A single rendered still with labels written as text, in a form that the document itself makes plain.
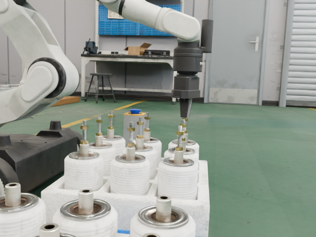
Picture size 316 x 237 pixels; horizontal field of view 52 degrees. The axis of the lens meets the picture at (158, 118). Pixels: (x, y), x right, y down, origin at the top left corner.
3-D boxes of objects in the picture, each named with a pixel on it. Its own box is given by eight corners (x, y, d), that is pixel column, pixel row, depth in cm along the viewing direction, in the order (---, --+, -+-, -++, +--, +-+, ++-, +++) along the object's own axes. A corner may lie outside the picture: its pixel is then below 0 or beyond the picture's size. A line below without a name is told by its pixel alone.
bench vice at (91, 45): (90, 55, 552) (90, 40, 549) (100, 55, 549) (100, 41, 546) (80, 53, 512) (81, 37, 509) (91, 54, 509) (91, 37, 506)
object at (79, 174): (75, 214, 89) (75, 150, 87) (107, 218, 87) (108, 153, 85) (57, 230, 80) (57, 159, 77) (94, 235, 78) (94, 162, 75)
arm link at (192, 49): (172, 57, 94) (173, 16, 92) (175, 59, 104) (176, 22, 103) (211, 58, 92) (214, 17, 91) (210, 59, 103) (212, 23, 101)
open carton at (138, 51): (131, 57, 581) (132, 44, 578) (151, 57, 565) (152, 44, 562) (123, 56, 554) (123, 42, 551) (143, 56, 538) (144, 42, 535)
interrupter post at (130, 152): (137, 160, 80) (137, 146, 79) (130, 161, 78) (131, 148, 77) (130, 158, 81) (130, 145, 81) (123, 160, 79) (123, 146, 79)
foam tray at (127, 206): (41, 263, 78) (40, 191, 75) (94, 201, 116) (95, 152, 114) (205, 282, 73) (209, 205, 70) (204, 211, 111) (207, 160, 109)
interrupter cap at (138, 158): (152, 160, 80) (152, 157, 80) (131, 166, 74) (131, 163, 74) (129, 154, 85) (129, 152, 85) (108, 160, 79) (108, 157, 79)
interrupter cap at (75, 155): (76, 152, 85) (76, 149, 85) (104, 154, 84) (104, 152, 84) (62, 159, 78) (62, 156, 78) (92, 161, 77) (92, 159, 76)
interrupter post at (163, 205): (154, 222, 47) (154, 200, 46) (156, 215, 49) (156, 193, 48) (170, 223, 46) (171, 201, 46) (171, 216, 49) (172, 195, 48)
